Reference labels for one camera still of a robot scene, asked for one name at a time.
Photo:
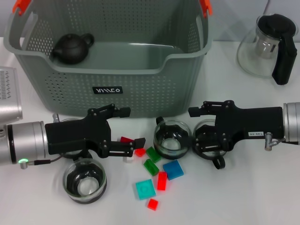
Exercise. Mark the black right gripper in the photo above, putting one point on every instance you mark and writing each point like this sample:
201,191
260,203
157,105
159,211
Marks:
253,122

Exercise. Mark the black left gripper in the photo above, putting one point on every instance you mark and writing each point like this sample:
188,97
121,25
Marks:
77,133

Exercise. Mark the grey perforated plastic storage bin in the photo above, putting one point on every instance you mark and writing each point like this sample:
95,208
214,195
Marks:
140,93

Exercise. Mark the dark red toy brick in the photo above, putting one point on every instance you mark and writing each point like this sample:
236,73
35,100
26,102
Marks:
126,140

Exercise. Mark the small red toy brick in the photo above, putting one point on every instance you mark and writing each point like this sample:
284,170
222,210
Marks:
152,204
140,152

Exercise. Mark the white toy brick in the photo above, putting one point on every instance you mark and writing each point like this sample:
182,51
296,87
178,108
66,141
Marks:
129,160

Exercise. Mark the green toy brick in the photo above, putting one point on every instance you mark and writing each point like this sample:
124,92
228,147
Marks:
151,167
153,154

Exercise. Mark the blue square toy brick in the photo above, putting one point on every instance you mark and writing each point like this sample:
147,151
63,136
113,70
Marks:
173,170

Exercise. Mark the teal square toy brick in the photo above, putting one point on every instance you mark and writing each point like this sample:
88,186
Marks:
145,189

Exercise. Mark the long red toy brick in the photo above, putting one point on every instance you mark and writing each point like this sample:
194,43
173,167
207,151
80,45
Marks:
161,181

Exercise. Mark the black clay teapot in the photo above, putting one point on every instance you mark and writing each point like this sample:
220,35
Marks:
70,49

